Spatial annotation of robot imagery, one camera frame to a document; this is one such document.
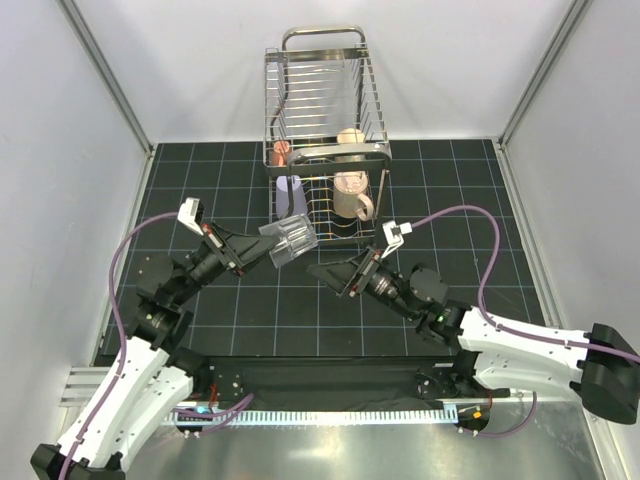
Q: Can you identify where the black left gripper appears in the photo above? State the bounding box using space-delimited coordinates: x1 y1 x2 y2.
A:
171 221 279 306

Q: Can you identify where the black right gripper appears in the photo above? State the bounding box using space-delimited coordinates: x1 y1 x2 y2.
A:
308 245 419 322

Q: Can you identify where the clear glass tumbler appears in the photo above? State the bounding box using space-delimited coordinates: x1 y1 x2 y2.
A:
259 214 318 269

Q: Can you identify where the lilac plastic cup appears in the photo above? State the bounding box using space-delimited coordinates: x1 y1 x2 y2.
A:
275 174 307 221

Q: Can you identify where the tan mug lilac inside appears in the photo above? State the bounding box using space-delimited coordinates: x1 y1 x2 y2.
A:
333 171 375 221

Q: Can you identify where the pink ceramic mug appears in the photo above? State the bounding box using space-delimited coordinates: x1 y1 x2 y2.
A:
270 140 291 167

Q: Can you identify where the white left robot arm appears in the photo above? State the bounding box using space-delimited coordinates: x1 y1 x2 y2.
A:
30 223 280 479

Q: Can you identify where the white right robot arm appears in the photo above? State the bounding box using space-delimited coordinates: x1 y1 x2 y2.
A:
306 249 639 425

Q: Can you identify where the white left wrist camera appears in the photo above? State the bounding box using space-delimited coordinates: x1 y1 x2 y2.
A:
177 197 204 236

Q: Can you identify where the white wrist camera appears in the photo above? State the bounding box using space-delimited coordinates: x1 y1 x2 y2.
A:
381 220 413 259
177 197 204 236

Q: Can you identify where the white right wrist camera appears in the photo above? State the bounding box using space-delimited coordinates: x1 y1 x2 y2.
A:
381 220 413 259

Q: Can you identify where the steel wire dish rack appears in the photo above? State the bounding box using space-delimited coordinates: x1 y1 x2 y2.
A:
263 24 392 249

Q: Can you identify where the white slotted cable duct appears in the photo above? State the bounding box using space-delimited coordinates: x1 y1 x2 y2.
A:
164 405 460 427

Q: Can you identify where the left aluminium frame post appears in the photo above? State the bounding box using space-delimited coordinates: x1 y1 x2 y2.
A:
56 0 154 156

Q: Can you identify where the aluminium frame post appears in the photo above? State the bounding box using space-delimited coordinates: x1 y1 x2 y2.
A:
56 0 154 156
498 0 592 150

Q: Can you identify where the right aluminium frame post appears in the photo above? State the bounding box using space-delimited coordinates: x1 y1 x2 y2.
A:
498 0 592 150

